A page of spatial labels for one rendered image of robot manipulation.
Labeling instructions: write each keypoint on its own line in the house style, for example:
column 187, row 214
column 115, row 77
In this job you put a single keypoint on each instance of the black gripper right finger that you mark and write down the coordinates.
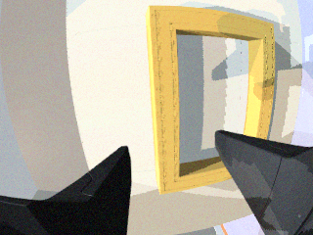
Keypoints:
column 275, row 178

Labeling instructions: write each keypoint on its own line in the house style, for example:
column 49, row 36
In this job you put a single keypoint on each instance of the cream flat panel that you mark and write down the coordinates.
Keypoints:
column 108, row 57

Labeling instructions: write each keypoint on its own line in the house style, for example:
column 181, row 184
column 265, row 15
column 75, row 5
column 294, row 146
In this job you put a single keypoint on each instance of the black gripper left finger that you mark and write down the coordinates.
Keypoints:
column 96, row 204

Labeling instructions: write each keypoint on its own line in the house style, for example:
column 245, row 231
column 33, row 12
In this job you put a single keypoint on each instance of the golden-brown picture frame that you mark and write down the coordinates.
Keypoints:
column 208, row 70

